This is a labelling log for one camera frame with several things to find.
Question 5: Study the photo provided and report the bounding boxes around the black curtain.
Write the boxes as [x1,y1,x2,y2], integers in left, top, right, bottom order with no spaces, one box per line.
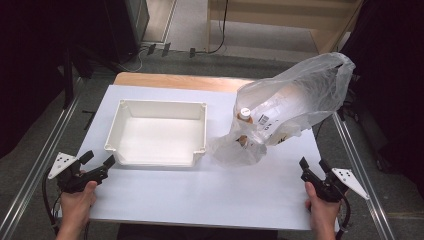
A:
[339,0,424,189]
[0,0,111,159]

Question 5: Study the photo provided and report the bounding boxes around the white table board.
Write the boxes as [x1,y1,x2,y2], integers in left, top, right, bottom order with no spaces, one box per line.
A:
[77,84,329,232]

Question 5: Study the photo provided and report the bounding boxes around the dark cabinet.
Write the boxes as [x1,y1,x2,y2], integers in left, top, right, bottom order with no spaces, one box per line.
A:
[96,0,150,65]

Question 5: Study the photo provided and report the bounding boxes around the white plastic bin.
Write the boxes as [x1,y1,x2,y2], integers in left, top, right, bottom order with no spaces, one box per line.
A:
[104,99,208,168]

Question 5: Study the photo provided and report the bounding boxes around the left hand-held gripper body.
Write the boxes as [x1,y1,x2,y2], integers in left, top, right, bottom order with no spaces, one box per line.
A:
[47,152,109,194]

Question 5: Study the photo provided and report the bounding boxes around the light wooden shelf unit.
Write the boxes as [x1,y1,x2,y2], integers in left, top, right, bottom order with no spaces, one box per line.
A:
[205,0,365,55]

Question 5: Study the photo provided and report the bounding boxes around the clear plastic bag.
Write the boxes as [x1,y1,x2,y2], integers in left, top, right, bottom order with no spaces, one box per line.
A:
[208,51,356,168]

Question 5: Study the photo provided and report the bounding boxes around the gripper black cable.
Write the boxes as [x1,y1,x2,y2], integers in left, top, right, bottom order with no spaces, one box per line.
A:
[334,195,352,240]
[41,169,62,235]

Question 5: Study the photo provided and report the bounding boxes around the aluminium rail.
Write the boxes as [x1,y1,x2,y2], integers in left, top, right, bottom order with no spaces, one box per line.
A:
[331,111,397,240]
[0,96,82,240]

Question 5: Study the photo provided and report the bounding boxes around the black hanging cable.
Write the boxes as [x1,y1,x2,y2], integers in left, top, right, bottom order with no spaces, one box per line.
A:
[195,0,230,55]

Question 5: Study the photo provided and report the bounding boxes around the orange drink bottle white cap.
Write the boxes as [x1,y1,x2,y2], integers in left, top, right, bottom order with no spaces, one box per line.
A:
[236,106,254,125]

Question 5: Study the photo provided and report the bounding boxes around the person's right hand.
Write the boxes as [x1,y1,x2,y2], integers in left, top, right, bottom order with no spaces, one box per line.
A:
[304,181,342,232]

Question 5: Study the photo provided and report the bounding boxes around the black stand pole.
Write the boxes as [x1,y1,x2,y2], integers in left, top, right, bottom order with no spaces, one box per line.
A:
[62,46,75,110]

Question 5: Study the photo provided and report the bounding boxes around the person's left hand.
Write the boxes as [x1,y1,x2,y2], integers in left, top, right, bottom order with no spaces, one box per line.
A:
[59,180,98,231]

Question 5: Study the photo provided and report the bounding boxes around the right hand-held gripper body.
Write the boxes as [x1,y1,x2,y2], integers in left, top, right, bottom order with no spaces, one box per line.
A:
[300,167,370,203]

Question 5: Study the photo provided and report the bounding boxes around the white floor cable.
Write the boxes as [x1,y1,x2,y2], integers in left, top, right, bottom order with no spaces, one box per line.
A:
[125,45,152,73]

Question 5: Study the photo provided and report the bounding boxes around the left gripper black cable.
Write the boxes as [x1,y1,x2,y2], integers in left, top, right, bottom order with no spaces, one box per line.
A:
[41,169,62,235]

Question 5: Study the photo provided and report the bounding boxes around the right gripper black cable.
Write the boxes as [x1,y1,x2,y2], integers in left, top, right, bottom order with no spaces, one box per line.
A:
[334,195,352,240]

